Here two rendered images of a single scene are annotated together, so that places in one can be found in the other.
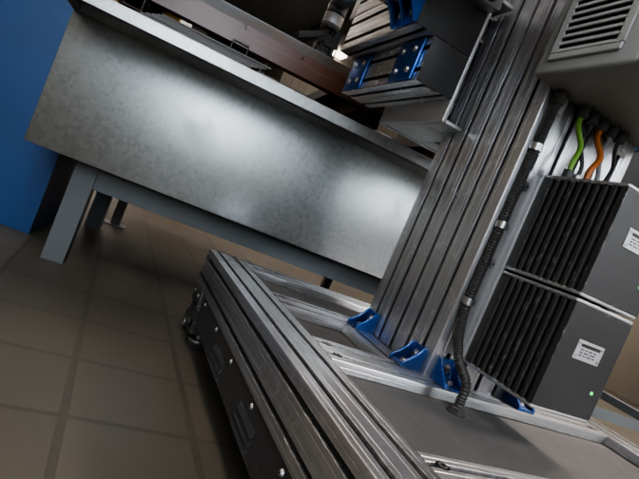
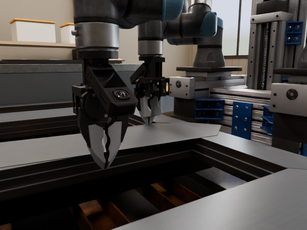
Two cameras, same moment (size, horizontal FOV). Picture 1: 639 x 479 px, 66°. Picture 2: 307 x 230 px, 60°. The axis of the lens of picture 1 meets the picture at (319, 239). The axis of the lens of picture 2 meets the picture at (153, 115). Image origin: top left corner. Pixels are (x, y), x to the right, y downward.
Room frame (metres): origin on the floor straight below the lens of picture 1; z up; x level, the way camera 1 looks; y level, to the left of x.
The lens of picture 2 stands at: (1.91, 0.76, 1.06)
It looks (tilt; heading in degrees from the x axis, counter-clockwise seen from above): 11 degrees down; 256
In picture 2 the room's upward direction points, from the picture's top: straight up
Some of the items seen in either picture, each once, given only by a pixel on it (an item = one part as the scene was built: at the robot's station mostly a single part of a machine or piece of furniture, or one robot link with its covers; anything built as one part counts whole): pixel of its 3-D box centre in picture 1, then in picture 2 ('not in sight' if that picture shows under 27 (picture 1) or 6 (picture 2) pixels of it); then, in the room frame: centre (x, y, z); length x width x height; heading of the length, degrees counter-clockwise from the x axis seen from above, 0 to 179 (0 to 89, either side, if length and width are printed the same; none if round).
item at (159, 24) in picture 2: not in sight; (150, 21); (1.73, -0.03, 1.17); 0.09 x 0.08 x 0.11; 61
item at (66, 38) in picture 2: not in sight; (81, 35); (1.98, -3.03, 1.41); 0.46 x 0.38 x 0.25; 24
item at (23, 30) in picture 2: not in sight; (33, 32); (2.53, -2.79, 1.41); 0.45 x 0.38 x 0.25; 24
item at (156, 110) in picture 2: not in sight; (155, 111); (1.71, -0.03, 0.91); 0.06 x 0.03 x 0.09; 108
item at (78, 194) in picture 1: (96, 149); not in sight; (1.41, 0.69, 0.34); 0.06 x 0.06 x 0.68; 18
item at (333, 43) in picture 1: (325, 43); (97, 85); (1.90, 0.27, 1.02); 0.09 x 0.08 x 0.12; 108
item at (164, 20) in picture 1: (196, 44); not in sight; (1.31, 0.50, 0.70); 0.39 x 0.12 x 0.04; 108
